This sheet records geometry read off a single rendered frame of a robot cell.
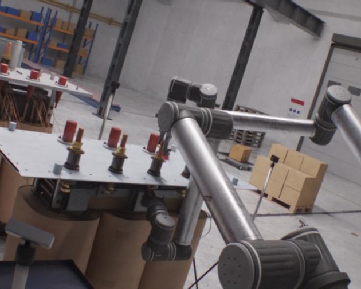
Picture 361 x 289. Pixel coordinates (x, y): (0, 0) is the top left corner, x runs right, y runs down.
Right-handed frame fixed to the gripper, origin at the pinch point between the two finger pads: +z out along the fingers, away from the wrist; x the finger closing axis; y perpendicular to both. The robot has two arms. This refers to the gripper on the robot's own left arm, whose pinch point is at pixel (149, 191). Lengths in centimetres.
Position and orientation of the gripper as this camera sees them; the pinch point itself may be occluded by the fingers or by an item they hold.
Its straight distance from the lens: 253.8
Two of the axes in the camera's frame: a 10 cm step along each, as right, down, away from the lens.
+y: 3.6, -8.7, -3.4
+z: -2.7, -4.5, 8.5
